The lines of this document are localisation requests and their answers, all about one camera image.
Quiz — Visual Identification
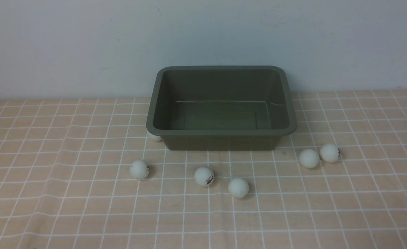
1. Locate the olive green plastic bin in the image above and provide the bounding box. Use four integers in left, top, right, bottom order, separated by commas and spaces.
146, 66, 298, 151

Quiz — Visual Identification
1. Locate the white ball with logo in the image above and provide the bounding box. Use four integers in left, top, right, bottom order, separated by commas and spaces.
194, 167, 215, 187

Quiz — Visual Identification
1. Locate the plain white ping-pong ball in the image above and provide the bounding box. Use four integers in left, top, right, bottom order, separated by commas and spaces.
228, 178, 249, 199

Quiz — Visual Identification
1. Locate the peach checkered tablecloth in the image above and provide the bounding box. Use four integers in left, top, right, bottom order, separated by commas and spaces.
0, 90, 407, 249

